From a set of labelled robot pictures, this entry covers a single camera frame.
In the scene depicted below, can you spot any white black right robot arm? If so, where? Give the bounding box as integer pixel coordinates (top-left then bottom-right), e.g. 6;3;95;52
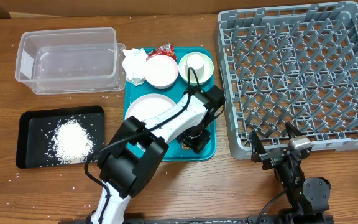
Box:
247;122;334;223

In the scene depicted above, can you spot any white cup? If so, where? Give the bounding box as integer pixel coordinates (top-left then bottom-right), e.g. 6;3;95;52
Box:
186;54;204;74

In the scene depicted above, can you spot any white pink plate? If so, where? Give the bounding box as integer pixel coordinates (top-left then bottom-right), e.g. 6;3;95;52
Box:
124;93;176;121

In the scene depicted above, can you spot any crumpled white napkin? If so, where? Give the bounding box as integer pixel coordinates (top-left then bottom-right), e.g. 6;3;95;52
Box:
122;48;147;86

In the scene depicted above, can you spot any red snack wrapper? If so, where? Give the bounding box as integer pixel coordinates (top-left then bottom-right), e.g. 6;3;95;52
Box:
147;43;177;60

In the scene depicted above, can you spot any white rice pile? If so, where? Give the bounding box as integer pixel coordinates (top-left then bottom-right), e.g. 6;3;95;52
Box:
45;118;96;165

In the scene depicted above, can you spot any grey dishwasher rack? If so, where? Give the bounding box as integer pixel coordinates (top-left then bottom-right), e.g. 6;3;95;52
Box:
215;1;358;159

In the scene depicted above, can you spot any clear plastic bin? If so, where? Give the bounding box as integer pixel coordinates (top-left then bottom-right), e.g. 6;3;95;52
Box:
15;27;126;95

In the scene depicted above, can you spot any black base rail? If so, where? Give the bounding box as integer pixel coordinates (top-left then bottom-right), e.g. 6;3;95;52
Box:
57;214;335;224

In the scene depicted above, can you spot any black tray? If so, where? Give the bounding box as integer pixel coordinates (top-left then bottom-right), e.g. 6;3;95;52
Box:
16;106;104;169

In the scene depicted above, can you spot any pale green bowl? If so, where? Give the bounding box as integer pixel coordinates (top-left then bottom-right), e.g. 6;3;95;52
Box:
178;52;214;85

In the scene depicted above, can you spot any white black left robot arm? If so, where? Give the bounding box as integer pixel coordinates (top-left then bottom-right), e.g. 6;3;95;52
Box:
84;86;225;223

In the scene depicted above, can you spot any pink bowl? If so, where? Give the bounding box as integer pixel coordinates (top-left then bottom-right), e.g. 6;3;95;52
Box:
144;55;178;89

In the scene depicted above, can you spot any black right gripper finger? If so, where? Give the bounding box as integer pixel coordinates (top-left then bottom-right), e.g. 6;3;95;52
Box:
250;131;266;156
285;121;304;139

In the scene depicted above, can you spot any brown granola chunk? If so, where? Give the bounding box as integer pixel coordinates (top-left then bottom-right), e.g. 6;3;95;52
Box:
182;144;191;150

